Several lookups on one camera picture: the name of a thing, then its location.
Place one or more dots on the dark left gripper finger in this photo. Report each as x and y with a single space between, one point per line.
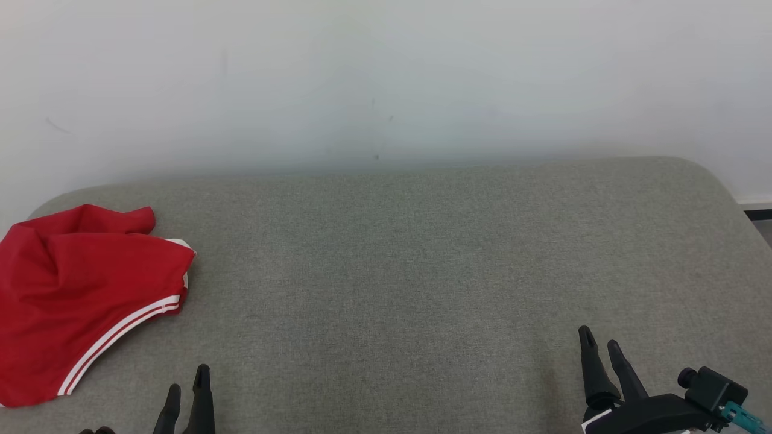
169 416
202 410

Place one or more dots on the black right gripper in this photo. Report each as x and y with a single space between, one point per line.
651 416

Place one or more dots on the red basketball jersey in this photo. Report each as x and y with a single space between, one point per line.
72 301

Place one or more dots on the grey fabric sofa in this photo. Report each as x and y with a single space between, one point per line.
422 271

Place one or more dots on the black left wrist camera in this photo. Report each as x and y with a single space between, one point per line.
99 430

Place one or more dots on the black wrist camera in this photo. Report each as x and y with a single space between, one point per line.
99 430
715 389

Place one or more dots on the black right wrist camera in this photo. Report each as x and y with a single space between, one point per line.
715 389

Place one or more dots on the white wall skirting board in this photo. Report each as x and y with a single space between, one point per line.
757 201

